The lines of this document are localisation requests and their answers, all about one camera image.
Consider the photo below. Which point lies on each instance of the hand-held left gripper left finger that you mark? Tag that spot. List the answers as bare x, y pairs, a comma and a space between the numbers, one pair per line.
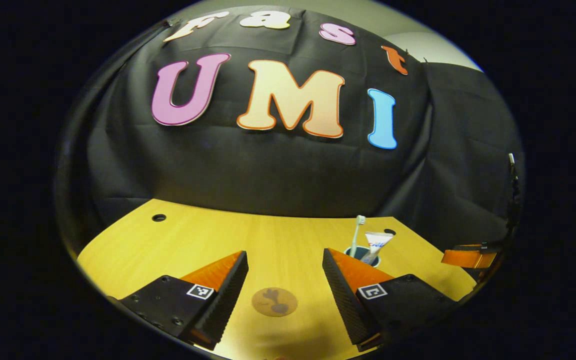
228, 300

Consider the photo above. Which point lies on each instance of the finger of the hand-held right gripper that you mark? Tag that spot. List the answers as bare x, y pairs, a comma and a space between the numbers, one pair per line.
468, 257

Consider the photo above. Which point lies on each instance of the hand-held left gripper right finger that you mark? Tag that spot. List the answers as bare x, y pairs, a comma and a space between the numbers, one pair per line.
343, 295

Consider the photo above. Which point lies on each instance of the round brown coaster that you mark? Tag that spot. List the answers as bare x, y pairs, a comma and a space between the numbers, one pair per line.
274, 302

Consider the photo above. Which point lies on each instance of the white toothpaste tube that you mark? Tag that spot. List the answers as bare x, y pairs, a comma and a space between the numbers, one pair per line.
377, 245

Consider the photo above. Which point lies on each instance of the white toothbrush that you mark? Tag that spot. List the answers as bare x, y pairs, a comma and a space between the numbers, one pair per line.
355, 235

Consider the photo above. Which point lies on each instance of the wooden desktop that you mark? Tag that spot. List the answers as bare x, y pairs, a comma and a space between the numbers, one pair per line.
278, 245

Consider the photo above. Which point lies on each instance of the black backdrop cloth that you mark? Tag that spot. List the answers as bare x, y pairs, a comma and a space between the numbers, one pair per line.
268, 170

